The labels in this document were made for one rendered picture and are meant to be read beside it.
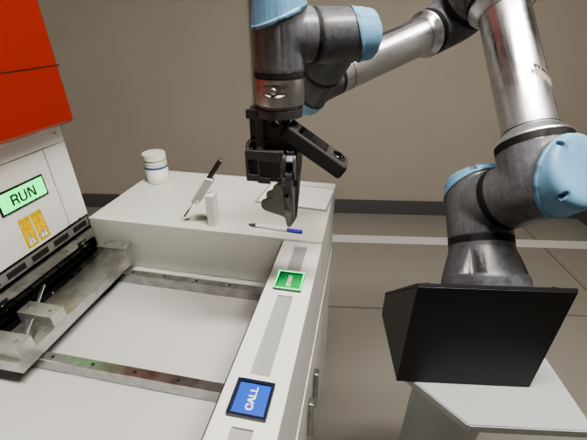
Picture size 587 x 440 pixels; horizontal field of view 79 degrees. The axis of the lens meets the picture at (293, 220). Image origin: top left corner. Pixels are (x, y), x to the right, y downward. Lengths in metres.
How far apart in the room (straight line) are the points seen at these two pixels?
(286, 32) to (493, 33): 0.40
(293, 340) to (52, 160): 0.69
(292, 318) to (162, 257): 0.49
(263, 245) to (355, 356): 1.10
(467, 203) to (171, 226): 0.68
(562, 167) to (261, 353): 0.53
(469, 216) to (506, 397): 0.34
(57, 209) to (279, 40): 0.69
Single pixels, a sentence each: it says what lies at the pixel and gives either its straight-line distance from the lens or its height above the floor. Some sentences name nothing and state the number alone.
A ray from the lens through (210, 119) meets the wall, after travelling 2.84.
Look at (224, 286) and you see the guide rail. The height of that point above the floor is 0.85.
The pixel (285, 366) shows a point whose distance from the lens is 0.59.
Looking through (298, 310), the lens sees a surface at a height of 0.96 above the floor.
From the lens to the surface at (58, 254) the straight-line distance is 1.01.
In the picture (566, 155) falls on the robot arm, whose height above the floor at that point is 1.25.
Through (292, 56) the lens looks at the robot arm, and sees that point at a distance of 0.53.
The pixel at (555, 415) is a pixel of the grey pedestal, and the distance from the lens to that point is 0.85.
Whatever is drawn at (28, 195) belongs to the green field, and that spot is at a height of 1.09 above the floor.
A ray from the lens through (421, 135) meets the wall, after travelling 2.89.
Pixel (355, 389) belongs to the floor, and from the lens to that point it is 1.76.
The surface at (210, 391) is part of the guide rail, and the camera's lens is 0.71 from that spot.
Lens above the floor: 1.42
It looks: 30 degrees down
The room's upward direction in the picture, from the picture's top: straight up
